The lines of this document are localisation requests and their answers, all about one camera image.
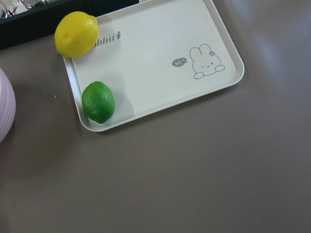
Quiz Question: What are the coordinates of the cream rabbit tray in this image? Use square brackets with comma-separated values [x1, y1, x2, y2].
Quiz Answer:
[64, 0, 244, 132]

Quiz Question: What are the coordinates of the green lime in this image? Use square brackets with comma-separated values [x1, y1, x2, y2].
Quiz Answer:
[82, 81, 115, 124]

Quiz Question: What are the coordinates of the pink ribbed bowl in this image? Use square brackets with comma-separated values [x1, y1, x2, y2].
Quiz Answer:
[0, 69, 16, 142]

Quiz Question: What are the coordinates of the yellow lemon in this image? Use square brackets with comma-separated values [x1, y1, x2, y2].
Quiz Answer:
[54, 11, 99, 58]

